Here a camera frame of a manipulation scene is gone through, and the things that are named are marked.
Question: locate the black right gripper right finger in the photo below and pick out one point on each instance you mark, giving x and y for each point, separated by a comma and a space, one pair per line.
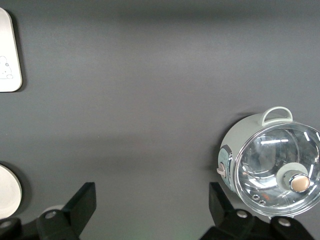
225, 215

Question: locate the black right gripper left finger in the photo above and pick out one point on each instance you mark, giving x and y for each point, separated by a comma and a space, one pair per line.
72, 212

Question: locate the round beige plate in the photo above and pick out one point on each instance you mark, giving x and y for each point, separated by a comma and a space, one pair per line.
7, 192

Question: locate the beige tray with rabbit print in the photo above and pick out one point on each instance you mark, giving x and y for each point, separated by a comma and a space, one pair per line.
7, 50

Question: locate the glass pot lid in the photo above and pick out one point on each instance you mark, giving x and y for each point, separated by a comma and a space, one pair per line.
265, 155

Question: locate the pale green electric pot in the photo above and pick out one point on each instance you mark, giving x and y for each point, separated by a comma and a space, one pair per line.
240, 132

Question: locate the dark grey table mat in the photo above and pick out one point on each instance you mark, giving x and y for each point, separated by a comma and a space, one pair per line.
125, 100

